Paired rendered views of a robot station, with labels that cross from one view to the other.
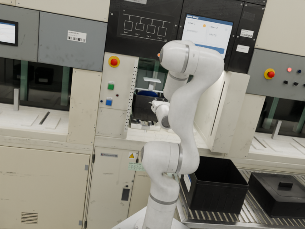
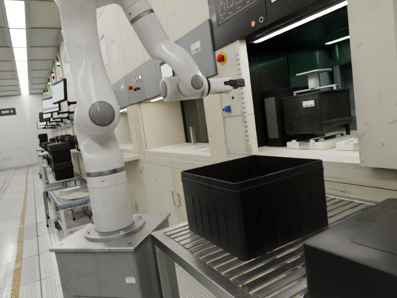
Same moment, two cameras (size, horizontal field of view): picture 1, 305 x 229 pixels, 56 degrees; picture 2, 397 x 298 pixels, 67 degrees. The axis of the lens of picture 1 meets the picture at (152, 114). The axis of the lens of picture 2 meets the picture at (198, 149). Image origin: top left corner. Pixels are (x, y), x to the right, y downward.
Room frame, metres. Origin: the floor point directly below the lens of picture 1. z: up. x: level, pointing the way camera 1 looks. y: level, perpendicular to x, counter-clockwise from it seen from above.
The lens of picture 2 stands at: (1.01, -1.09, 1.08)
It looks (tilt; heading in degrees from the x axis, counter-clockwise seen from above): 6 degrees down; 71
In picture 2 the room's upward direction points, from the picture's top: 8 degrees counter-clockwise
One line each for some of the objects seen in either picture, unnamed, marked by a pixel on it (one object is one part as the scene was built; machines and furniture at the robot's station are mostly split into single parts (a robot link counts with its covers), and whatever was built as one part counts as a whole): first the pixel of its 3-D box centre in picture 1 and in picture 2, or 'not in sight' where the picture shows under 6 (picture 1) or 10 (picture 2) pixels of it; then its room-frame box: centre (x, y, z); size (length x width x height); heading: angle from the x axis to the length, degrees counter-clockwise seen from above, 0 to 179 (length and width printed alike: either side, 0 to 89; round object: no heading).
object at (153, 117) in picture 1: (148, 100); (315, 105); (2.01, 0.05, 1.06); 0.24 x 0.20 x 0.32; 100
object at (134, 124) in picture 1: (144, 121); (318, 141); (2.01, 0.05, 0.89); 0.22 x 0.21 x 0.04; 10
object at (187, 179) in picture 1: (211, 182); (250, 197); (1.38, -0.38, 0.85); 0.28 x 0.28 x 0.17; 9
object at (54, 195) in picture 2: not in sight; (80, 211); (0.76, 2.35, 0.24); 0.97 x 0.52 x 0.48; 102
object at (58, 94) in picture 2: not in sight; (73, 94); (0.88, 3.17, 1.59); 0.50 x 0.41 x 0.36; 10
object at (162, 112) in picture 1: (166, 116); (181, 88); (1.33, -0.07, 1.19); 0.13 x 0.09 x 0.08; 10
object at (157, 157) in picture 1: (160, 169); (97, 135); (1.03, -0.07, 1.07); 0.19 x 0.12 x 0.24; 98
